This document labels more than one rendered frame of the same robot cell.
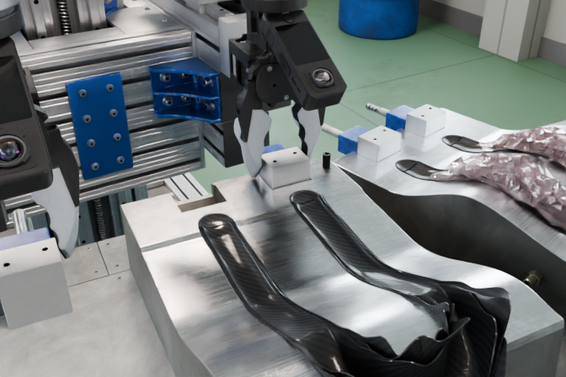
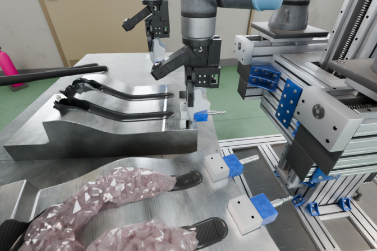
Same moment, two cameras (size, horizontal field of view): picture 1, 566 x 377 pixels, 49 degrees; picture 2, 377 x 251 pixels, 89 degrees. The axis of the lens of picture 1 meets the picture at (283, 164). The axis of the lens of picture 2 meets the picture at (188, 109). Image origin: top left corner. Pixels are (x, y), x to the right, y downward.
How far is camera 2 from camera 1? 91 cm
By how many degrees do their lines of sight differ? 89
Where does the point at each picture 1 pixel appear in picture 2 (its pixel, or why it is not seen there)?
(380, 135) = (215, 162)
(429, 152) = (205, 198)
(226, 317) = (130, 91)
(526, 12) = not seen: outside the picture
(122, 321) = not seen: hidden behind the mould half
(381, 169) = (196, 163)
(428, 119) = (231, 203)
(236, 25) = (307, 91)
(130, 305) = not seen: hidden behind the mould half
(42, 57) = (288, 63)
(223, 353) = (111, 80)
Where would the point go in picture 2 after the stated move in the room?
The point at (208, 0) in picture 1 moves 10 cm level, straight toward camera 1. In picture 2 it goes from (350, 84) to (305, 79)
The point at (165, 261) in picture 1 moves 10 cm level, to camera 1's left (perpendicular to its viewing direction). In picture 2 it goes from (159, 87) to (171, 75)
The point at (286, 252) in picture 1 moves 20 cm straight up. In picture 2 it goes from (145, 105) to (134, 38)
